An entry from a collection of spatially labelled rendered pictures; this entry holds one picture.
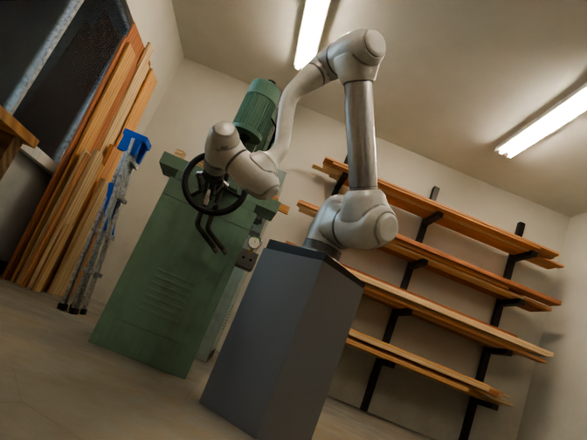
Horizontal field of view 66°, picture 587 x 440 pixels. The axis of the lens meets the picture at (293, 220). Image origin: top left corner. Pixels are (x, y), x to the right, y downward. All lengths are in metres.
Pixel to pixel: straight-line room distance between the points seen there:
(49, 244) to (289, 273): 2.17
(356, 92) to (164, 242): 1.08
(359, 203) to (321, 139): 3.47
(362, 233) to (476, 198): 3.86
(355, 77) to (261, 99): 0.90
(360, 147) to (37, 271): 2.47
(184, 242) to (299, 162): 2.91
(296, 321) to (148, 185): 3.51
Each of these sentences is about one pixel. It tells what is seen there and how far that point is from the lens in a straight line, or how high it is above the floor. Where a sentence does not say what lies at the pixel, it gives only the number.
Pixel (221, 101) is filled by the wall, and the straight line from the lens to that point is 5.12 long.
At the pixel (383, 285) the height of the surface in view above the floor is 1.08.
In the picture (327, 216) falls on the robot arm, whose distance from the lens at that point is 1.72.
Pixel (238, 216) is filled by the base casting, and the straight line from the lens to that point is 2.15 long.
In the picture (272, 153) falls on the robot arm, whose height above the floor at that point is 0.85.
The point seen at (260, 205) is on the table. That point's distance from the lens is 2.17.
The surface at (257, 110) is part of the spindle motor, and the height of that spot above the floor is 1.32.
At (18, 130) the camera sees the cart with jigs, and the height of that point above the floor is 0.51.
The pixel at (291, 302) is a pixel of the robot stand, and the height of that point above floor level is 0.43.
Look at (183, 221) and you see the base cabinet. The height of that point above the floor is 0.63.
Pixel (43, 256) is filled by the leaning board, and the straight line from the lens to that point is 3.47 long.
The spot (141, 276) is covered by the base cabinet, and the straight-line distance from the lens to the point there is 2.12.
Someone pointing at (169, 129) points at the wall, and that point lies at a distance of 5.03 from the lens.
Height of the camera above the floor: 0.30
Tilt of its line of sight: 14 degrees up
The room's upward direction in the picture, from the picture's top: 22 degrees clockwise
